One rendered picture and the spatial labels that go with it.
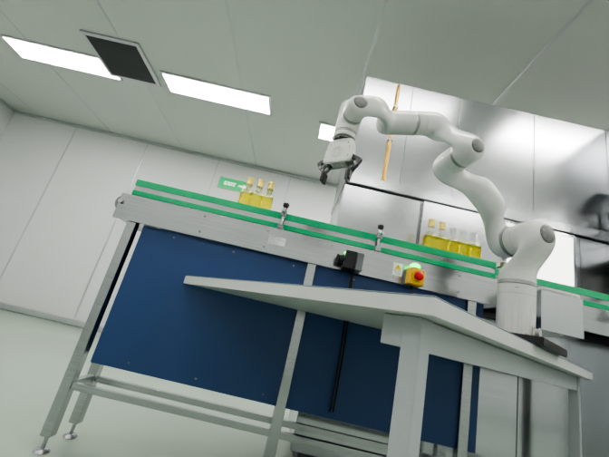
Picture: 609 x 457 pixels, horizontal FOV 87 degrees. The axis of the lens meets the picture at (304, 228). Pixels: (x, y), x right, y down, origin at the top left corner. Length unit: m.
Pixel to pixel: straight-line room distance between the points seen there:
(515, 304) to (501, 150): 1.30
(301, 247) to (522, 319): 0.87
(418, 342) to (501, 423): 1.45
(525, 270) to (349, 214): 0.91
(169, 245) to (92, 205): 4.24
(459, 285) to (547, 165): 1.20
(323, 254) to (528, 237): 0.78
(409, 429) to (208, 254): 1.10
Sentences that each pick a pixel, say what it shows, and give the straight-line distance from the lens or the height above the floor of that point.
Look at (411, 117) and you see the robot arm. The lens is 1.31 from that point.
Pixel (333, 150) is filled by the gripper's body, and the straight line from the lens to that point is 1.14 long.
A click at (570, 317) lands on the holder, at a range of 1.67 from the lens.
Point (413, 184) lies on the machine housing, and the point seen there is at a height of 1.59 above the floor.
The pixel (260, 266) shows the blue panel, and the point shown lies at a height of 0.86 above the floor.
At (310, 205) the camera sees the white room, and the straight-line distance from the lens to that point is 5.01.
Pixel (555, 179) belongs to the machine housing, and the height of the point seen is 1.85.
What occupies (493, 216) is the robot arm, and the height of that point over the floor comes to 1.19.
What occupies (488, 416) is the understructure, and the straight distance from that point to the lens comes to 2.05.
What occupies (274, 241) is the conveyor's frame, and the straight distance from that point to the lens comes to 1.46.
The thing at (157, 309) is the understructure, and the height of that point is 0.58.
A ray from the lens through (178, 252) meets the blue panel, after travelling 1.55.
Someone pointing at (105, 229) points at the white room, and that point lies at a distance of 5.54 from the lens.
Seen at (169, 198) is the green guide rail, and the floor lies 1.08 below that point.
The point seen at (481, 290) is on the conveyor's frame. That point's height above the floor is 0.98.
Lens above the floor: 0.65
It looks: 17 degrees up
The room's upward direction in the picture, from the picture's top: 13 degrees clockwise
